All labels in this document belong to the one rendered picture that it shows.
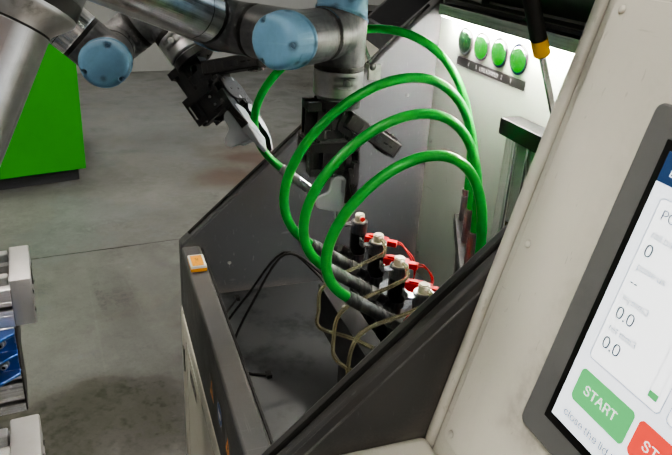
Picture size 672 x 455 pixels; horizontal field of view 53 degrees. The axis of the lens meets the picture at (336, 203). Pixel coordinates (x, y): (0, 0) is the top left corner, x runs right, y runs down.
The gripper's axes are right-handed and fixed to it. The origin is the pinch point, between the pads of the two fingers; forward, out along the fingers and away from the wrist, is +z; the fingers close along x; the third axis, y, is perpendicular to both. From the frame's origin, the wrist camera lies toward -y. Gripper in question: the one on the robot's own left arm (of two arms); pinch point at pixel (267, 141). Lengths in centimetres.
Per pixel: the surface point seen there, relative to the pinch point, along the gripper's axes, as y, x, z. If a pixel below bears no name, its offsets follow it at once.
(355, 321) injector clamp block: 3.5, 5.9, 33.1
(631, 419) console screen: -29, 49, 47
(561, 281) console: -30, 39, 37
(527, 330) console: -24, 37, 40
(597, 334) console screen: -31, 44, 41
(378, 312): -7.0, 23.7, 31.4
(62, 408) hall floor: 142, -76, 14
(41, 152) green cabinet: 200, -233, -122
